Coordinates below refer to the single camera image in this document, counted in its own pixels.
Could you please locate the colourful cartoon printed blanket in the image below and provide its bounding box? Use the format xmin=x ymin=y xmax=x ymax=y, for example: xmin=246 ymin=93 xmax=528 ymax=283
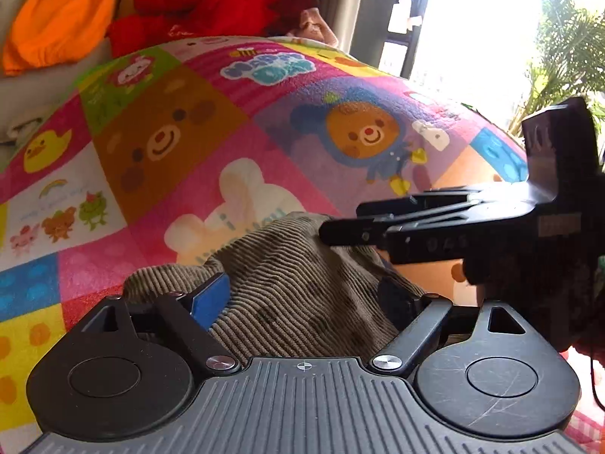
xmin=0 ymin=35 xmax=605 ymax=454

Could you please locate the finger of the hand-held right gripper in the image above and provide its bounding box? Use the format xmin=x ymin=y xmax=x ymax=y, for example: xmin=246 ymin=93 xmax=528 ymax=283
xmin=356 ymin=187 xmax=537 ymax=222
xmin=318 ymin=214 xmax=478 ymax=266

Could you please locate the pink doll face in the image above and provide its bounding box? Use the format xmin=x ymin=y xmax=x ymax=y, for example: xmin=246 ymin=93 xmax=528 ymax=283
xmin=288 ymin=7 xmax=338 ymax=48

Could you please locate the orange plush cushion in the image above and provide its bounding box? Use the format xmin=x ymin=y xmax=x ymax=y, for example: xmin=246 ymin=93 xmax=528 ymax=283
xmin=2 ymin=0 xmax=126 ymax=76

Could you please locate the brown corduroy garment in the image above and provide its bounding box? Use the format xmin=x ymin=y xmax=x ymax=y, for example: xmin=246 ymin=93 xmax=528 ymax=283
xmin=124 ymin=212 xmax=426 ymax=360

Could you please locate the green palm plant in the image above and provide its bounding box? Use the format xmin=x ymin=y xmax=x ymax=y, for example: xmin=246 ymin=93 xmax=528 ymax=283
xmin=508 ymin=0 xmax=605 ymax=139

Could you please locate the beige sofa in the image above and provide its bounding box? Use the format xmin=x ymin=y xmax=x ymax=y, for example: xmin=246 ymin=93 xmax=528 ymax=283
xmin=0 ymin=0 xmax=119 ymax=171

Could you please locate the red plush toy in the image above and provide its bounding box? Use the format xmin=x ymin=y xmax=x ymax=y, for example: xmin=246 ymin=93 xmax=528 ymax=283
xmin=108 ymin=0 xmax=320 ymax=58

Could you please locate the black cable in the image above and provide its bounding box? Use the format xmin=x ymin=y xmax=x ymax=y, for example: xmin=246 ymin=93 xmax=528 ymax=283
xmin=588 ymin=352 xmax=605 ymax=414

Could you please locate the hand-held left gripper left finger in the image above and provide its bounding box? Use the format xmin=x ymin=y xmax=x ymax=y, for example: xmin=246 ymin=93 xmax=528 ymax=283
xmin=66 ymin=272 xmax=242 ymax=376

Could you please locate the person's right hand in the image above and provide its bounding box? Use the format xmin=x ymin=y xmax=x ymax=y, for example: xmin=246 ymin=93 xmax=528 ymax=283
xmin=462 ymin=250 xmax=605 ymax=353

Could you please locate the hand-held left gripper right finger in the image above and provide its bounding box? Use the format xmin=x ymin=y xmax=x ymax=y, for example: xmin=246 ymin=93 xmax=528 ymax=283
xmin=369 ymin=277 xmax=544 ymax=381

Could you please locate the dark window frame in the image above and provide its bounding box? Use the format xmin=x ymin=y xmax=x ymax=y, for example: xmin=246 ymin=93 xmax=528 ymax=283
xmin=377 ymin=0 xmax=433 ymax=80

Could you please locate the grey curtain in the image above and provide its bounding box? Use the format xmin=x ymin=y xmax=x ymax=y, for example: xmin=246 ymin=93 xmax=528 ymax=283
xmin=312 ymin=0 xmax=370 ymax=54

